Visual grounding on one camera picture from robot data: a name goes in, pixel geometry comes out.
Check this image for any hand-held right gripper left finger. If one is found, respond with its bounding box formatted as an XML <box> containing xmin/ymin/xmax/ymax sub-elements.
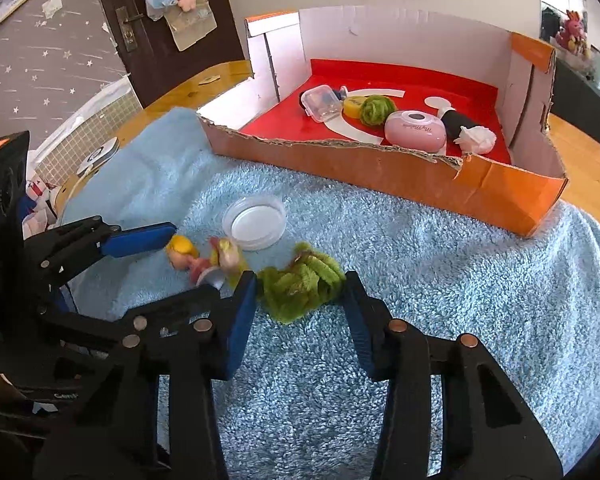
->
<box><xmin>32</xmin><ymin>272</ymin><xmax>259</xmax><ymax>480</ymax></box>

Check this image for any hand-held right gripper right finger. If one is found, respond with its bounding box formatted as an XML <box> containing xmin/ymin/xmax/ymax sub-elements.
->
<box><xmin>343</xmin><ymin>270</ymin><xmax>564</xmax><ymax>480</ymax></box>

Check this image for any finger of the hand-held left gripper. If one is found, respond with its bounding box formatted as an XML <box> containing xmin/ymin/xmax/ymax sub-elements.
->
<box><xmin>25</xmin><ymin>216</ymin><xmax>177</xmax><ymax>282</ymax></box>
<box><xmin>37</xmin><ymin>284</ymin><xmax>226</xmax><ymax>351</ymax></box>

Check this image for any yellow haired doll figurine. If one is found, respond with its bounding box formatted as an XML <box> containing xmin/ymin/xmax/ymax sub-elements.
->
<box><xmin>166</xmin><ymin>233</ymin><xmax>249</xmax><ymax>290</ymax></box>

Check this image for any green fuzzy pipe cleaner toy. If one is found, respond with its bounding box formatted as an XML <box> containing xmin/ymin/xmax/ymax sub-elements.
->
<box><xmin>256</xmin><ymin>241</ymin><xmax>347</xmax><ymax>324</ymax></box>

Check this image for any orange cardboard box red inside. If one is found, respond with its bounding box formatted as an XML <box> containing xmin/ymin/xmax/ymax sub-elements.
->
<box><xmin>196</xmin><ymin>4</ymin><xmax>570</xmax><ymax>238</ymax></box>

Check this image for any pink round case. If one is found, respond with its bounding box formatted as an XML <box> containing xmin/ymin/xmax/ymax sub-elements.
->
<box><xmin>384</xmin><ymin>109</ymin><xmax>449</xmax><ymax>154</ymax></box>

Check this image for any clear plastic hinged case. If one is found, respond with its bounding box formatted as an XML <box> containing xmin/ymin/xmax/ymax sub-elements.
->
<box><xmin>300</xmin><ymin>86</ymin><xmax>342</xmax><ymax>124</ymax></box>

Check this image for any red white small object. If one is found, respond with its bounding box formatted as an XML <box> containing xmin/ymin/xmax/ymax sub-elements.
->
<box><xmin>25</xmin><ymin>177</ymin><xmax>64</xmax><ymax>239</ymax></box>

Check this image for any white small device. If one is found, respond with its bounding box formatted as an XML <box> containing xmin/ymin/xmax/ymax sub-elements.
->
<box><xmin>76</xmin><ymin>137</ymin><xmax>121</xmax><ymax>172</ymax></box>

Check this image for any clear round plastic lid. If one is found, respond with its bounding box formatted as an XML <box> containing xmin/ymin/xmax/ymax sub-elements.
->
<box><xmin>221</xmin><ymin>195</ymin><xmax>288</xmax><ymax>252</ymax></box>

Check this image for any light blue towel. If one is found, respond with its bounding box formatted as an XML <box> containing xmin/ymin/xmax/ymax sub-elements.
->
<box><xmin>60</xmin><ymin>107</ymin><xmax>600</xmax><ymax>480</ymax></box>

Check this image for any white grid panel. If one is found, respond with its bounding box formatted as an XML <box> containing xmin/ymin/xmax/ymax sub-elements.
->
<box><xmin>34</xmin><ymin>79</ymin><xmax>142</xmax><ymax>182</ymax></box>

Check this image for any dark brown door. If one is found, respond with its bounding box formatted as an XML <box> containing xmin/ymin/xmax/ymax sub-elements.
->
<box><xmin>89</xmin><ymin>0</ymin><xmax>247</xmax><ymax>112</ymax></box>

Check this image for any clear plastic bag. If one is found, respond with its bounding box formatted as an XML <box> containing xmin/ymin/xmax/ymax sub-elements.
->
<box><xmin>164</xmin><ymin>2</ymin><xmax>219</xmax><ymax>53</ymax></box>

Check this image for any green pipe cleaner coil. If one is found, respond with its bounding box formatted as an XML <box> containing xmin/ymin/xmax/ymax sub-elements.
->
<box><xmin>359</xmin><ymin>94</ymin><xmax>399</xmax><ymax>129</ymax></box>

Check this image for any cloth covered side table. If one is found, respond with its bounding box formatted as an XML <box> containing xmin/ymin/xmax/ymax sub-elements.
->
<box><xmin>549</xmin><ymin>56</ymin><xmax>600</xmax><ymax>130</ymax></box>

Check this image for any pink rabbit plush toy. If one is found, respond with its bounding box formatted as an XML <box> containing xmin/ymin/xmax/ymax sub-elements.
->
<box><xmin>554</xmin><ymin>9</ymin><xmax>592</xmax><ymax>57</ymax></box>

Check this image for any metal door handle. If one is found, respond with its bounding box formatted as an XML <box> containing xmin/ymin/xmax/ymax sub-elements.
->
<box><xmin>115</xmin><ymin>6</ymin><xmax>147</xmax><ymax>53</ymax></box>

